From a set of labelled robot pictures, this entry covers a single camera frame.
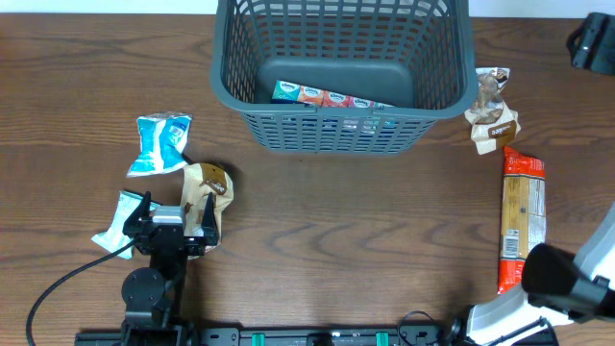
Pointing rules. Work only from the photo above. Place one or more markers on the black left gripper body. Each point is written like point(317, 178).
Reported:
point(193, 245)

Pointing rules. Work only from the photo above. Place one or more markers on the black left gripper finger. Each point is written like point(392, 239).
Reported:
point(139, 221)
point(209, 224)

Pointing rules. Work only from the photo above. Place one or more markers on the tan brown snack bag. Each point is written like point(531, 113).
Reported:
point(201, 179)

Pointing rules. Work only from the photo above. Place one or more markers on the beige brown cookie bag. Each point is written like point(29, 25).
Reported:
point(494, 124)

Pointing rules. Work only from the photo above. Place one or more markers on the colourful tissue multipack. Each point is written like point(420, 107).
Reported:
point(290, 93)

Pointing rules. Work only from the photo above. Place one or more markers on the orange pasta packet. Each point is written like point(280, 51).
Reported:
point(523, 216)

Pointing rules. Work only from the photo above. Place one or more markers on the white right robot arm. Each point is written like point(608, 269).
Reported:
point(540, 286)

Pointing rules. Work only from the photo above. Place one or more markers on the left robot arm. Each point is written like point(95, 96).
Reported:
point(153, 294)

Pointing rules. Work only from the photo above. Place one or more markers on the teal white snack packet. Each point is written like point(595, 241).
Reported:
point(113, 238)

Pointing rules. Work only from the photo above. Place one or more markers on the blue white snack bag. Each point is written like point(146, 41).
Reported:
point(163, 138)

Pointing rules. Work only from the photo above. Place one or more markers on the grey plastic basket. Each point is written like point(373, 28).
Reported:
point(417, 55)

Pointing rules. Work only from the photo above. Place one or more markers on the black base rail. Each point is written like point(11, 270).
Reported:
point(406, 335)

